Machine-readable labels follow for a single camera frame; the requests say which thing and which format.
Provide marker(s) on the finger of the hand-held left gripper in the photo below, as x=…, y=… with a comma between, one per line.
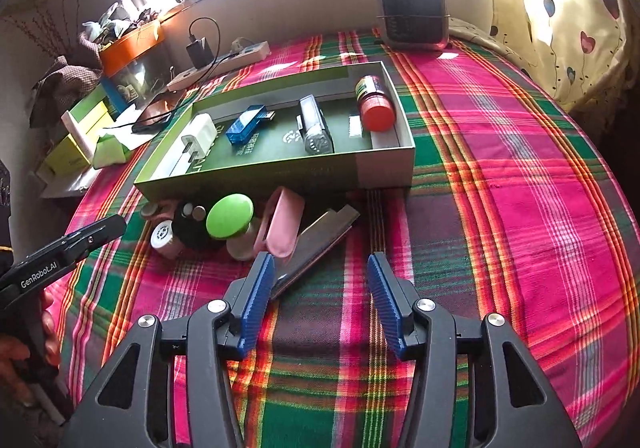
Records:
x=100, y=230

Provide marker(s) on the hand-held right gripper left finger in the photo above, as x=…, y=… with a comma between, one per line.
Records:
x=257, y=298

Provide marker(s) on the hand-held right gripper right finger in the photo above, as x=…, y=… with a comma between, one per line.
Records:
x=387, y=308

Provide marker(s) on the small white round jar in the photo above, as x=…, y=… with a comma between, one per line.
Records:
x=162, y=233

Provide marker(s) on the pink contact lens case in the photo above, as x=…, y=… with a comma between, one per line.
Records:
x=282, y=228

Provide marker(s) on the green-topped white knob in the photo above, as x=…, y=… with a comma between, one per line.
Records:
x=227, y=215

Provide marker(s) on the black round remote fob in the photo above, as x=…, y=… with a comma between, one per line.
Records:
x=192, y=233

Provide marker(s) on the silver metal case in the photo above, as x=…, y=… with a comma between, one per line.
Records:
x=325, y=233

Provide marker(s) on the green cardboard box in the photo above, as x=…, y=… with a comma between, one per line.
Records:
x=280, y=173

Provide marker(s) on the white USB wall charger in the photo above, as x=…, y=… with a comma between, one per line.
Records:
x=197, y=135

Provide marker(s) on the blue translucent USB tester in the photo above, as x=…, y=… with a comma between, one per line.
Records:
x=242, y=128

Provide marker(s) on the black bicycle light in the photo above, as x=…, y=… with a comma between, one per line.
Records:
x=312, y=120

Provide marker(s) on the red-capped small bottle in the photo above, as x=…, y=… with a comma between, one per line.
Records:
x=377, y=110

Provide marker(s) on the person's left hand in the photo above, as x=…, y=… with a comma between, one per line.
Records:
x=12, y=363

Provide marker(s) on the green yellow boxes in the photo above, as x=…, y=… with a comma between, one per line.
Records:
x=70, y=185

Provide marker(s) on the light green cloth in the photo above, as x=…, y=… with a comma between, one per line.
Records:
x=110, y=150

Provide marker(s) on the yellow-green cardboard box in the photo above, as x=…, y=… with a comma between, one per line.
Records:
x=60, y=158

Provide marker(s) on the white tube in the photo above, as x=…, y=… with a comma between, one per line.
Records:
x=77, y=135

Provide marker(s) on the yellow cardboard box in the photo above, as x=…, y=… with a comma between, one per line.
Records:
x=95, y=123

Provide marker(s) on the green cardboard carton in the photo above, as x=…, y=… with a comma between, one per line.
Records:
x=87, y=103

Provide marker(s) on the black smartphone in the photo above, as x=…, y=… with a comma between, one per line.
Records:
x=157, y=115

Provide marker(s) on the blue box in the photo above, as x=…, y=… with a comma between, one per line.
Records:
x=112, y=95

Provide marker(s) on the brown cloth bag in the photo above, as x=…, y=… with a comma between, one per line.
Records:
x=62, y=78

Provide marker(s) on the clear plastic container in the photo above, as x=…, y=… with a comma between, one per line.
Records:
x=142, y=75

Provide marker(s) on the plaid blanket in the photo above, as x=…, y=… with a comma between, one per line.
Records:
x=500, y=188

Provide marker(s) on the orange tray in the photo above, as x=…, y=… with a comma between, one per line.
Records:
x=127, y=48

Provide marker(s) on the black power adapter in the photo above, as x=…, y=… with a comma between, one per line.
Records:
x=197, y=53

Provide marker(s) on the pile of clutter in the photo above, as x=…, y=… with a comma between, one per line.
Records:
x=107, y=28

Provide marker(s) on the dried twig decoration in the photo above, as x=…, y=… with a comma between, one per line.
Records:
x=42, y=23

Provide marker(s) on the white plug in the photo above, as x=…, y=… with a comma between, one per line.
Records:
x=240, y=46

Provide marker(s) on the white power strip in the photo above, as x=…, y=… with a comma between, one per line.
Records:
x=250, y=52

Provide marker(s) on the small grey fan heater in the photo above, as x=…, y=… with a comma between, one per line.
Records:
x=410, y=13

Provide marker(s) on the heart print curtain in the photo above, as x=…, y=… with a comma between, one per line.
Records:
x=570, y=28

